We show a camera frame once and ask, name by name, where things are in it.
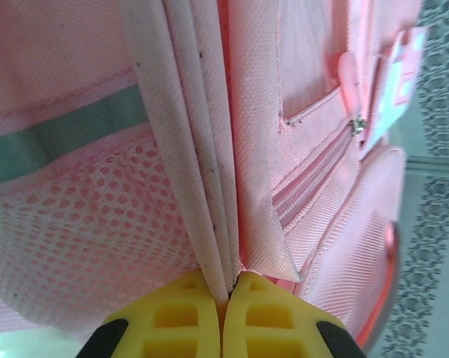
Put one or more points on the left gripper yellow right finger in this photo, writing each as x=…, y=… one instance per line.
x=269, y=324

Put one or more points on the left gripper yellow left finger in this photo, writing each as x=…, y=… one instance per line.
x=172, y=324

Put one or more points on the pink school backpack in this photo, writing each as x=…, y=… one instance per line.
x=97, y=74

